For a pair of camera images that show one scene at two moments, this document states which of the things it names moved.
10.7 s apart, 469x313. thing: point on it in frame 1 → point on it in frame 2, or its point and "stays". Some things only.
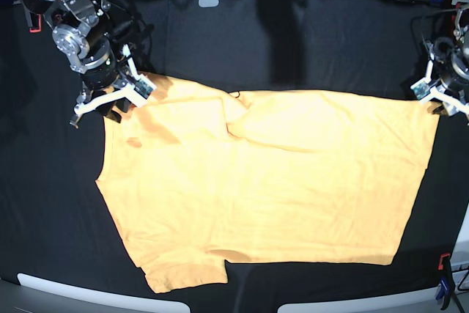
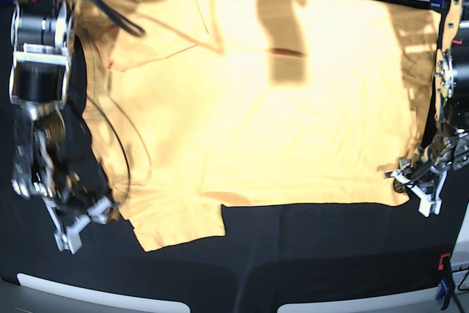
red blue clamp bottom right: x=444 y=292 stays
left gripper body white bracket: x=137 y=91 → x=69 y=237
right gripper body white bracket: x=428 y=89 → x=426 y=183
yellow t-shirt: x=197 y=177 stays
